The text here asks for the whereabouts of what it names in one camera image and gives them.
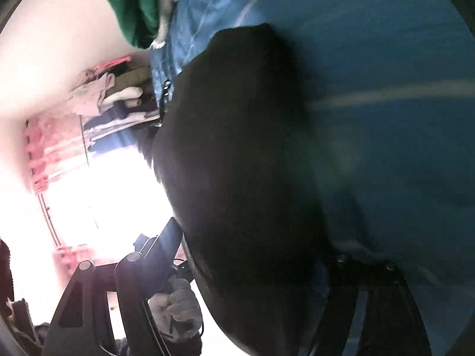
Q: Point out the pile of folded clothes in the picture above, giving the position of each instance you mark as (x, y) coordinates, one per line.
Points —
(111, 98)

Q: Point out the black leather jacket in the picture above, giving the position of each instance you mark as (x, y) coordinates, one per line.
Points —
(235, 157)

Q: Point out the grey gloved left hand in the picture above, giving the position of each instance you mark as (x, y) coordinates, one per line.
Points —
(177, 314)

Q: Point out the blue striped bed sheet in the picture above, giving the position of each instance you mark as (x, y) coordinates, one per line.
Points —
(390, 87)

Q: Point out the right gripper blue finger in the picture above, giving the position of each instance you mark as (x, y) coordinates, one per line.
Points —
(158, 264)

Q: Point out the pink floral curtain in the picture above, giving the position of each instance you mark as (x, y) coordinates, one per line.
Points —
(55, 146)

